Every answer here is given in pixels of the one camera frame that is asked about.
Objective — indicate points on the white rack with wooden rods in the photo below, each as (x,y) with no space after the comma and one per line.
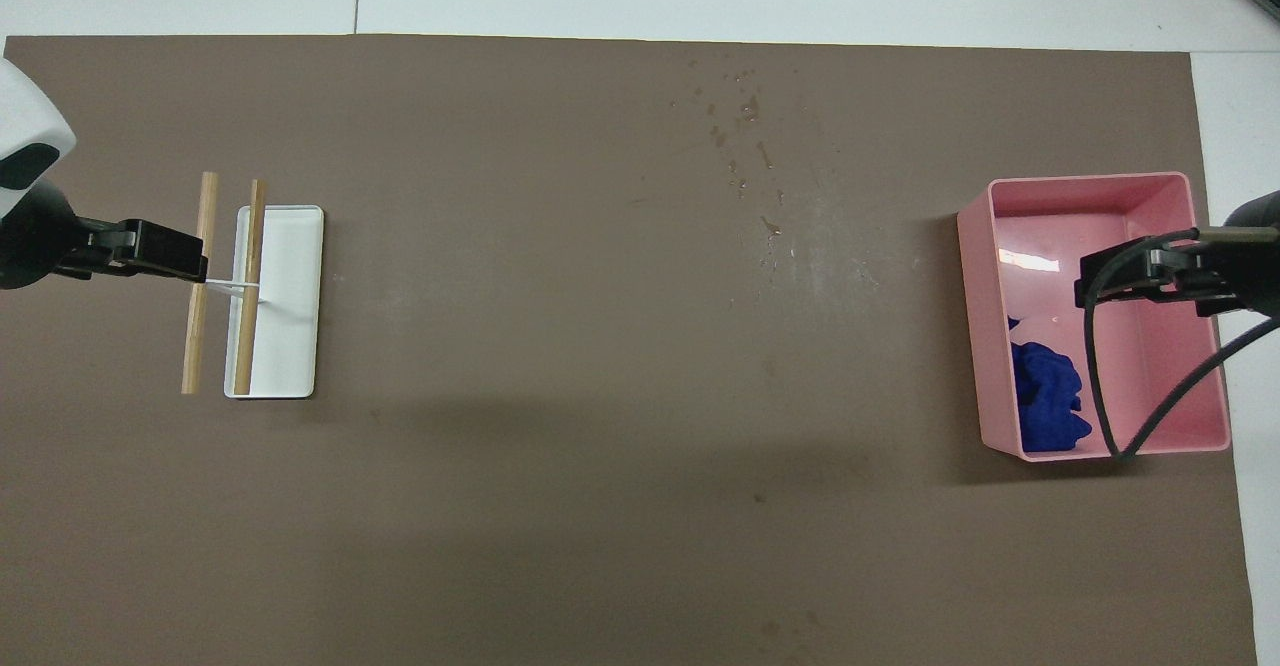
(290,326)

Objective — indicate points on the brown table mat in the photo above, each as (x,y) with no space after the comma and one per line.
(600,446)

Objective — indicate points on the spilled water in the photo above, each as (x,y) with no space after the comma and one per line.
(748,111)

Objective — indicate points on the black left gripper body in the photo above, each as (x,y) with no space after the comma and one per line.
(105,248)

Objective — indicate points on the blue towel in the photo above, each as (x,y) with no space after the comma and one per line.
(1048,396)

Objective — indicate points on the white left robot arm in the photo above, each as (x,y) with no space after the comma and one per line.
(30,146)

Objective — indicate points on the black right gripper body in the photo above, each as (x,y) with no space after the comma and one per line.
(1215,276)

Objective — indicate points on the pink plastic bin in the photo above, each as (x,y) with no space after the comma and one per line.
(1150,376)

